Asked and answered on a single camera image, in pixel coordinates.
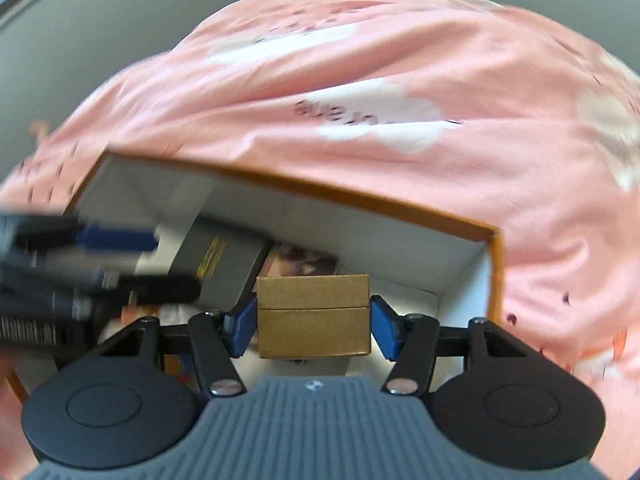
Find small gold box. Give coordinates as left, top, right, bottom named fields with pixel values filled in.
left=256, top=274, right=371, bottom=360

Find dark grey gift box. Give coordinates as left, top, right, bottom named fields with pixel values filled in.
left=170, top=216, right=272, bottom=311

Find orange cardboard storage box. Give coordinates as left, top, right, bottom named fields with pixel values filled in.
left=4, top=150, right=505, bottom=406

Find floral printed card box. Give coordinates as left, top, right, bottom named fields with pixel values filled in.
left=258, top=243, right=340, bottom=278

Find pink patterned bed duvet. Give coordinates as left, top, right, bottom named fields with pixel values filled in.
left=1, top=0, right=639, bottom=479

